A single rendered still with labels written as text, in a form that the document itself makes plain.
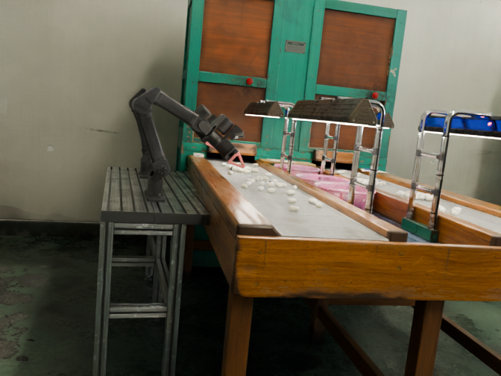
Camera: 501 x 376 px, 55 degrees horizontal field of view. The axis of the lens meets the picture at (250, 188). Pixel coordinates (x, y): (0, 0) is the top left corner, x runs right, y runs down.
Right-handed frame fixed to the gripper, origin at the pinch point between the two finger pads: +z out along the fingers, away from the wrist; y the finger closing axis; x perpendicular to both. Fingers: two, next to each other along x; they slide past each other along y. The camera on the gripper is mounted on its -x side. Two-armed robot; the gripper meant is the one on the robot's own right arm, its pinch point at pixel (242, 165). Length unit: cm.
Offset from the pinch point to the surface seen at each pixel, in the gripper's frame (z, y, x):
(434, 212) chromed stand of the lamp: 46, -58, -31
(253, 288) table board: 4, -88, 23
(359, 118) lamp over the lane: -3, -79, -28
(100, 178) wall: -34, 176, 75
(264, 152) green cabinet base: 25, 95, -19
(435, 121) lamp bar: 38, -26, -65
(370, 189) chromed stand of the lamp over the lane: 23, -58, -21
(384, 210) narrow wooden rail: 53, -19, -27
